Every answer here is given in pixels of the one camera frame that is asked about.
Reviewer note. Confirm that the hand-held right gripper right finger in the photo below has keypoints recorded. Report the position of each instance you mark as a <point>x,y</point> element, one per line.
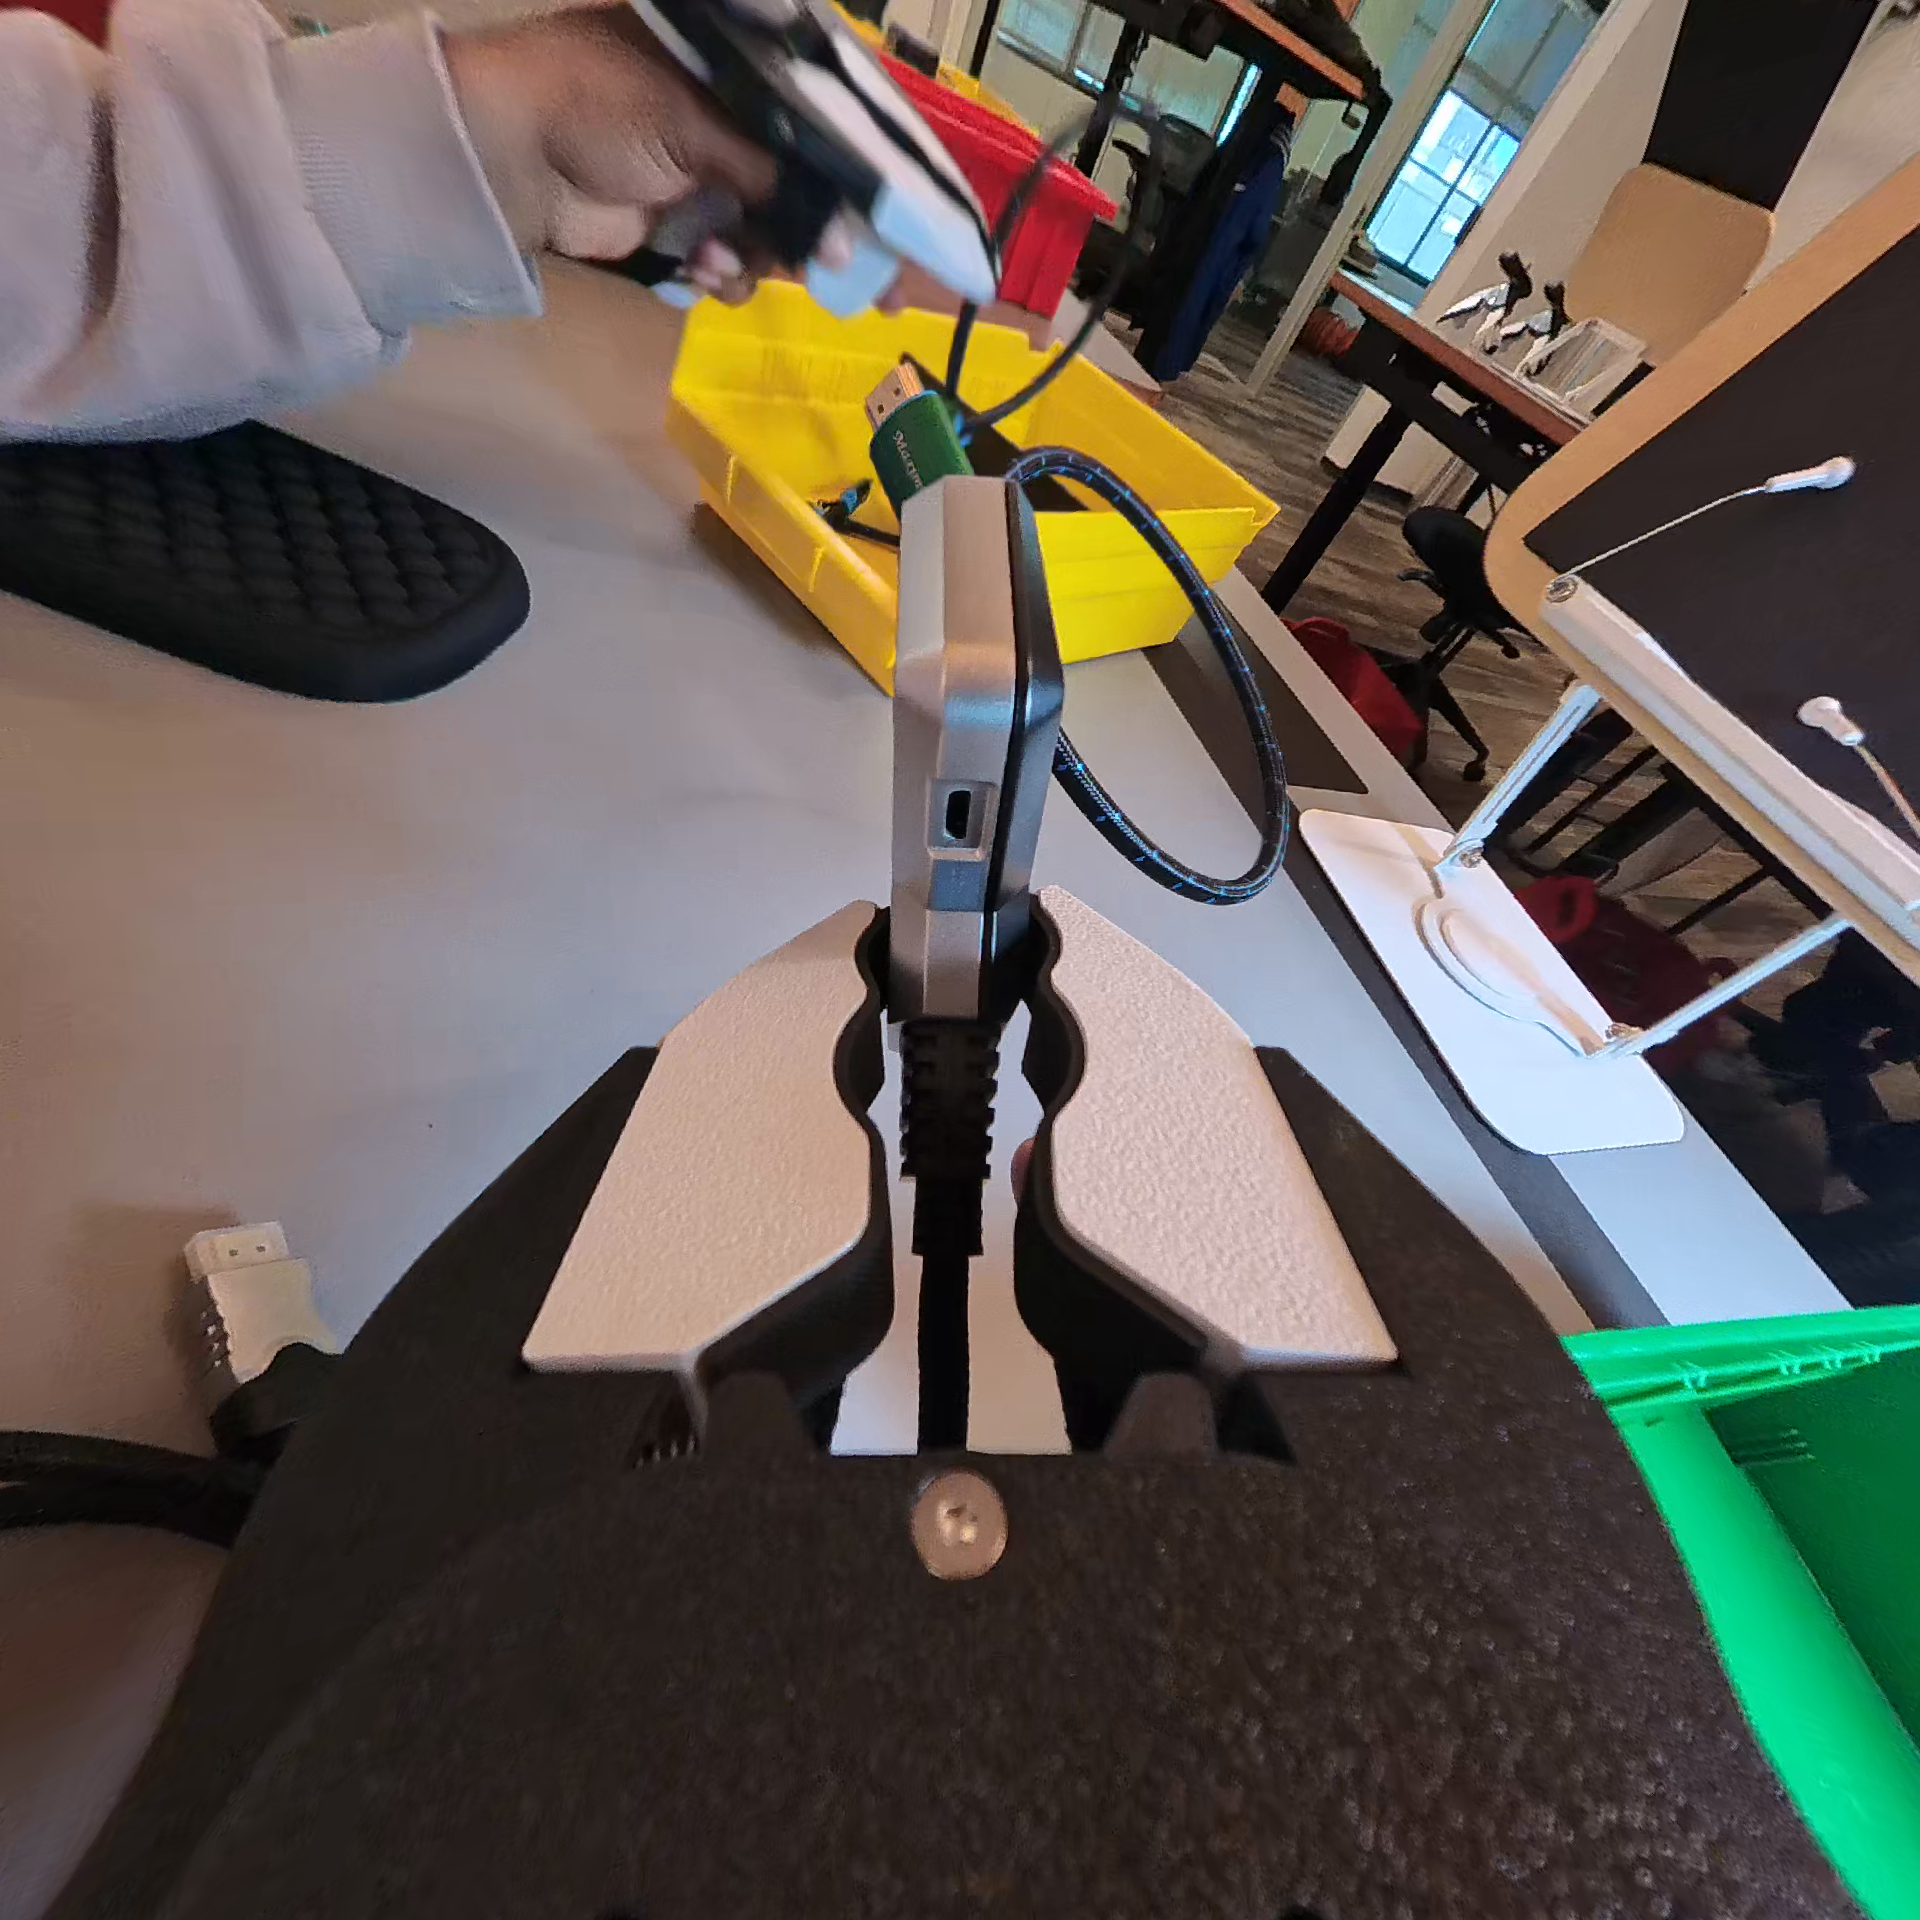
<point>1201,1185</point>

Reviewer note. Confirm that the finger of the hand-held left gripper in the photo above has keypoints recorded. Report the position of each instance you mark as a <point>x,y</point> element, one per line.
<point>854,278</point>
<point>922,194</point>

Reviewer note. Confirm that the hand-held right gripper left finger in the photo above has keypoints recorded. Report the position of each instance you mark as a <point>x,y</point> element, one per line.
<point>721,1185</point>

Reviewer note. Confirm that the yellow plastic bin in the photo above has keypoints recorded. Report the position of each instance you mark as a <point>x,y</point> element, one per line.
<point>780,359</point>

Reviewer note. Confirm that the green plastic bin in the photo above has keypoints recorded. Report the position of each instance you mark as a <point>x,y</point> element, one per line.
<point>1694,1501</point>

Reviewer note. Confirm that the person's left forearm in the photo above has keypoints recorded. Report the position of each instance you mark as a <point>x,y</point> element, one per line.
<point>224,194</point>

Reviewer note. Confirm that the person's left hand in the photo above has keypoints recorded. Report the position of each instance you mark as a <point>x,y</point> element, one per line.
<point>600,149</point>

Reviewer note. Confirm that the person's right hand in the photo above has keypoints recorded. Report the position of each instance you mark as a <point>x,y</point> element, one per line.
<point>1022,1170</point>

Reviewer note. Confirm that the red plastic bin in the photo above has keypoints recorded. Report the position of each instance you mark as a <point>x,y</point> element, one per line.
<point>1037,194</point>

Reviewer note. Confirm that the blue hanging jacket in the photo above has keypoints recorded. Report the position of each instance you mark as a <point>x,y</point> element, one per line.
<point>1224,255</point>

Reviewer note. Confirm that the white board stand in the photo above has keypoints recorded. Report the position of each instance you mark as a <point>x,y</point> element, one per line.
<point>1501,1021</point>

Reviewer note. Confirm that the red bag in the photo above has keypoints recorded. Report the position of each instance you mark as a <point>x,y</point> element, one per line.
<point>1612,961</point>
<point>1359,690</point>

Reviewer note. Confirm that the background wooden desk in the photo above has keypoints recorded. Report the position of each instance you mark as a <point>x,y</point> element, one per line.
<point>1477,376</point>

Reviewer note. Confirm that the black office chair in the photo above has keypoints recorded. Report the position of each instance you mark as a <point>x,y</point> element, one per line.
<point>1471,600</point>

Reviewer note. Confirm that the black mesh wrist rest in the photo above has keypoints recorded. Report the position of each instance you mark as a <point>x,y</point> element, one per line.
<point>224,555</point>

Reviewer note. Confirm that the white tethered peg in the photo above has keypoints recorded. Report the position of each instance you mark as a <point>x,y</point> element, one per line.
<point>1816,475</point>
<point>1822,715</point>

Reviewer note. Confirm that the black board with wooden rim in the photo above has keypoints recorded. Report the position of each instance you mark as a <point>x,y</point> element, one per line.
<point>1769,600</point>

